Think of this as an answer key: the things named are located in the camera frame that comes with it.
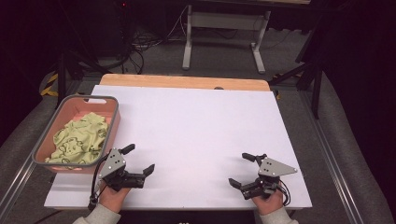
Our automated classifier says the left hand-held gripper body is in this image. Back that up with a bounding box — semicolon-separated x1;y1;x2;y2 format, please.
97;147;148;192

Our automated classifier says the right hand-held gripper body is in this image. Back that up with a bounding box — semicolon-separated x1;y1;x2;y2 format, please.
241;154;299;201

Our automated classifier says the person's left hand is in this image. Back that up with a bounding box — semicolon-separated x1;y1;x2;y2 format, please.
98;183;132;215

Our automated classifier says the person's right hand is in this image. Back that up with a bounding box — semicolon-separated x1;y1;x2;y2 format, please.
251;186;285;217

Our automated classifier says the green printed cloth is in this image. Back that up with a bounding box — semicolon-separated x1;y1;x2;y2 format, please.
45;111;109;165

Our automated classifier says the white table sheet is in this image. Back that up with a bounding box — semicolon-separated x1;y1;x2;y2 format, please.
44;84;313;210

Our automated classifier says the pink basket with grey rim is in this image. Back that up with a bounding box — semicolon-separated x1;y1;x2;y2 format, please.
32;94;121;175

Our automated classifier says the black metal stand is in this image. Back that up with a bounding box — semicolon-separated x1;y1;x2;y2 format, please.
55;49;106;108
269;29;325;120

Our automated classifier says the yellow black hazard tape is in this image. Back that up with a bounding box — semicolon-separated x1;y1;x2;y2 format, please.
39;73;60;98

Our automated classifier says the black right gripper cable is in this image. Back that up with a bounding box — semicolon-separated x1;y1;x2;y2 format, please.
277;178;292;207

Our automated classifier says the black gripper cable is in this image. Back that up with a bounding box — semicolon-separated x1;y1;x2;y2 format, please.
88;152;110;212
277;178;292;207

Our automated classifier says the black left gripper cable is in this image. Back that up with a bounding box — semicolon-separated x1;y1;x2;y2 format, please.
88;152;110;212

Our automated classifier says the metal floor rail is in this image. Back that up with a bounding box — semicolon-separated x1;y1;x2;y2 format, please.
300;91;364;224
0;161;37;217

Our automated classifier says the bundle of floor cables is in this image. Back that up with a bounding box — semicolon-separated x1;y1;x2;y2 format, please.
122;6;190;75

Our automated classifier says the white metal stand frame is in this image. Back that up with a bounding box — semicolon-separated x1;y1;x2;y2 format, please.
181;4;272;75

